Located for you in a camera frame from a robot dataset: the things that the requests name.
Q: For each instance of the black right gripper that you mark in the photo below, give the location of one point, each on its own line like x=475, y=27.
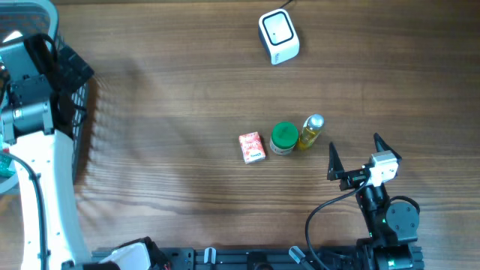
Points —
x=352, y=178

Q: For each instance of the yellow liquid bottle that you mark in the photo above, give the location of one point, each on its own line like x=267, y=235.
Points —
x=311, y=129

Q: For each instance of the green lid jar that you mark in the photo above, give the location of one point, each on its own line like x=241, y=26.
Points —
x=284, y=137

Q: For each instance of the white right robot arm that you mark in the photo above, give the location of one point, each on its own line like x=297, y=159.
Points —
x=392, y=222

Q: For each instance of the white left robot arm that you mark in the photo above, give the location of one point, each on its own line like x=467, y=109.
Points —
x=52, y=235

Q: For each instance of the white barcode scanner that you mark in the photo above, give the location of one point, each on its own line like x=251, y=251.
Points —
x=278, y=36

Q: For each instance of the pink tissue box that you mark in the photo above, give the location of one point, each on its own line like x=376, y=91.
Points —
x=251, y=147

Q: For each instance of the grey plastic basket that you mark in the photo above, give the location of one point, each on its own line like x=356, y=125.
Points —
x=44, y=82

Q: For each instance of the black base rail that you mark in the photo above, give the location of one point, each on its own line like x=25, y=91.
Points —
x=270, y=258

